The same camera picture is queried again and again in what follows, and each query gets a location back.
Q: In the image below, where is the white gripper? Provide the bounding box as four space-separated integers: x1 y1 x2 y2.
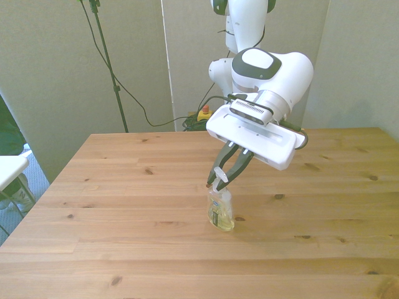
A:
205 105 305 191

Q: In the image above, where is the clear sanitizer pump bottle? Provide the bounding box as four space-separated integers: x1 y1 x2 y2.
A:
207 166 234 233

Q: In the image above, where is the yellow emergency stop button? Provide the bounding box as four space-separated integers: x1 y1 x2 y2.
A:
197 105 214 122

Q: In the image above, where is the white sneaker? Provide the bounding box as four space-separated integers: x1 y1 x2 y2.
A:
0 189 36 214

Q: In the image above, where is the black cable bundle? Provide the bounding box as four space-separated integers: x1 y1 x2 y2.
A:
181 113 210 133

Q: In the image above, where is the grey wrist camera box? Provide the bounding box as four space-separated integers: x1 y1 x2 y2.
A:
229 98 274 126

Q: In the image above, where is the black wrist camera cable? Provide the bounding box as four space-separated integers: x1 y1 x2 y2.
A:
186 93 309 151

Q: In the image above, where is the white vertical wall strip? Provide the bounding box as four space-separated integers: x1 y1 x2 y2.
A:
160 0 178 132

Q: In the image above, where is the black camera stand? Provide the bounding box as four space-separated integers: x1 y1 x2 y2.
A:
89 0 130 133

